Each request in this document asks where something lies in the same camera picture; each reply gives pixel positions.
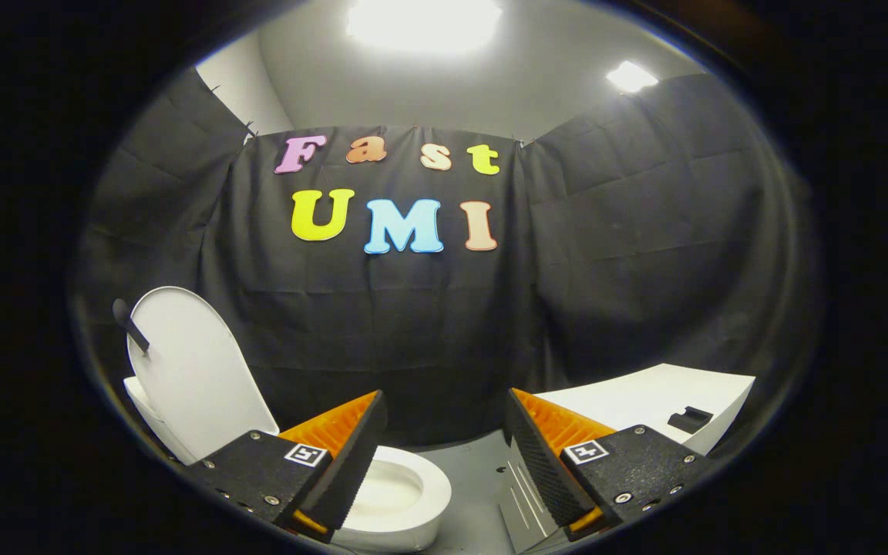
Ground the black backdrop cloth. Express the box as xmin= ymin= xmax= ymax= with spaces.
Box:
xmin=66 ymin=68 xmax=822 ymax=449

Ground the large ceiling light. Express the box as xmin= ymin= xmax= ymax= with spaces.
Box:
xmin=346 ymin=0 xmax=503 ymax=55

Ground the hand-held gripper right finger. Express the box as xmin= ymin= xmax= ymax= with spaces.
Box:
xmin=504 ymin=388 xmax=715 ymax=542

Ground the black cabinet handle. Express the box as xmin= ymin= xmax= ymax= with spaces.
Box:
xmin=668 ymin=405 xmax=715 ymax=434

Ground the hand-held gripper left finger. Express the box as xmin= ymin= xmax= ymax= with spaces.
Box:
xmin=182 ymin=389 xmax=388 ymax=545

